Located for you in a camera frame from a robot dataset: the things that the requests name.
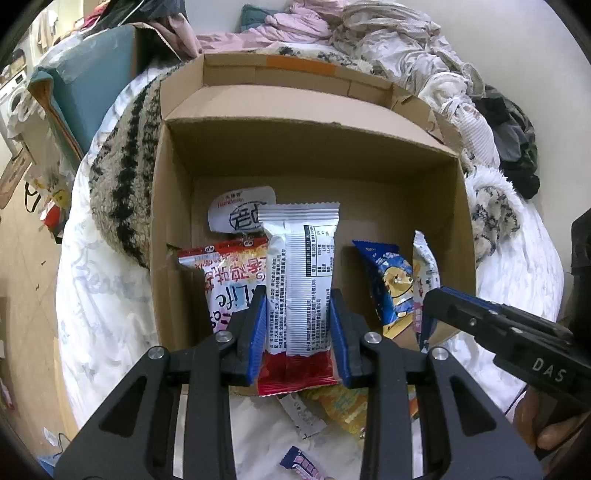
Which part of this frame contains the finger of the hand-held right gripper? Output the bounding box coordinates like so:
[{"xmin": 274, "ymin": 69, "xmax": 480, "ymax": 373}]
[
  {"xmin": 462, "ymin": 295, "xmax": 573, "ymax": 343},
  {"xmin": 422, "ymin": 286, "xmax": 570, "ymax": 357}
]

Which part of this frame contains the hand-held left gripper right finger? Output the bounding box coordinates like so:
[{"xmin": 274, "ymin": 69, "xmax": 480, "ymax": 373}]
[{"xmin": 329, "ymin": 287, "xmax": 543, "ymax": 480}]

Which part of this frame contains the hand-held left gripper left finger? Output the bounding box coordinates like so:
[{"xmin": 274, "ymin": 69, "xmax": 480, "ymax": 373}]
[{"xmin": 54, "ymin": 285, "xmax": 269, "ymax": 480}]

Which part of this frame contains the slim white snack packet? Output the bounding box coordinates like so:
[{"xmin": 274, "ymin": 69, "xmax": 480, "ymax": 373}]
[{"xmin": 412, "ymin": 231, "xmax": 439, "ymax": 333}]

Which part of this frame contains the yellow snack packet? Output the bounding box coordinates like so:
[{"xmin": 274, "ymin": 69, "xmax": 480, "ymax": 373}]
[{"xmin": 300, "ymin": 383, "xmax": 419, "ymax": 437}]

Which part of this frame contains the silver and red snack packet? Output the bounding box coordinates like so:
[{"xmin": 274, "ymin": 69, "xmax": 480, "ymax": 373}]
[{"xmin": 256, "ymin": 202, "xmax": 340, "ymax": 397}]

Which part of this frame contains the blue cartoon snack packet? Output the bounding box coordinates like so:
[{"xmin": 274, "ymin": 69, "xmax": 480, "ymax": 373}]
[{"xmin": 352, "ymin": 239, "xmax": 416, "ymax": 340}]

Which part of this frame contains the small white sachet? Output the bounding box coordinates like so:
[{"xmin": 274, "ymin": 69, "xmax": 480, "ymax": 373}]
[{"xmin": 278, "ymin": 394, "xmax": 326, "ymax": 438}]

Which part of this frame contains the navy and pink snack packet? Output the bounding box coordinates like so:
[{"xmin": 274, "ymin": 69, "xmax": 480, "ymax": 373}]
[{"xmin": 279, "ymin": 445, "xmax": 329, "ymax": 480}]

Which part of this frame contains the white packet with black print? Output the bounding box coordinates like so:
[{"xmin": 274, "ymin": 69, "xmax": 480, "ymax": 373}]
[{"xmin": 207, "ymin": 185, "xmax": 278, "ymax": 236}]

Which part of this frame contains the brown cardboard box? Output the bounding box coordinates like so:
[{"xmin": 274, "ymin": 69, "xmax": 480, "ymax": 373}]
[{"xmin": 150, "ymin": 52, "xmax": 477, "ymax": 398}]

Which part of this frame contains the person's right hand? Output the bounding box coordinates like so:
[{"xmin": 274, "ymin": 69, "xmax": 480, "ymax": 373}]
[{"xmin": 512, "ymin": 385, "xmax": 591, "ymax": 460}]

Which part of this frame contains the fluffy spotted white blanket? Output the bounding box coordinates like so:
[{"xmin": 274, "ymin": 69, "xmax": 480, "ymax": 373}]
[{"xmin": 464, "ymin": 166, "xmax": 525, "ymax": 266}]

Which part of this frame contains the white floral printed duvet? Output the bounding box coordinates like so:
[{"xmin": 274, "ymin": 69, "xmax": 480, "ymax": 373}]
[{"xmin": 58, "ymin": 78, "xmax": 566, "ymax": 480}]

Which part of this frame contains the dark camouflage jacket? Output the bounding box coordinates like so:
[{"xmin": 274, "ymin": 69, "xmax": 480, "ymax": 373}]
[{"xmin": 475, "ymin": 85, "xmax": 541, "ymax": 199}]

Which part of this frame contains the striped knitted cushion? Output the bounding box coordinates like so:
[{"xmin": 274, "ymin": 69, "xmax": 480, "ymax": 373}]
[{"xmin": 89, "ymin": 46, "xmax": 384, "ymax": 271}]

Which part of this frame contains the yellow and white shopping bag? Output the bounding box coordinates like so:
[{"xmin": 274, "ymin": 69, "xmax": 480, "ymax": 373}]
[{"xmin": 24, "ymin": 173, "xmax": 70, "ymax": 215}]

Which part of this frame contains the brown floor rug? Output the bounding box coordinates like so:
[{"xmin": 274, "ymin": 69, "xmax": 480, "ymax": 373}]
[{"xmin": 0, "ymin": 157, "xmax": 35, "ymax": 210}]

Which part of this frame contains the pink crumpled blanket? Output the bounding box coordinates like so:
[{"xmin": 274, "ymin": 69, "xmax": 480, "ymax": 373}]
[{"xmin": 168, "ymin": 0, "xmax": 345, "ymax": 58}]

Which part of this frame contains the dark teal pillow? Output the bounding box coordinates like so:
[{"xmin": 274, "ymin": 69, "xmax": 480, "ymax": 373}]
[{"xmin": 240, "ymin": 4, "xmax": 273, "ymax": 33}]

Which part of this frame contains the white washing machine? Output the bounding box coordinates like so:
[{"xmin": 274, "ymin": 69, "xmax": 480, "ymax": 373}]
[{"xmin": 0, "ymin": 69, "xmax": 29, "ymax": 139}]

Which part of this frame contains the hanging white towel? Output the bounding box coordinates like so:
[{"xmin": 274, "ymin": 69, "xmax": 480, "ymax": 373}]
[{"xmin": 36, "ymin": 9, "xmax": 61, "ymax": 47}]

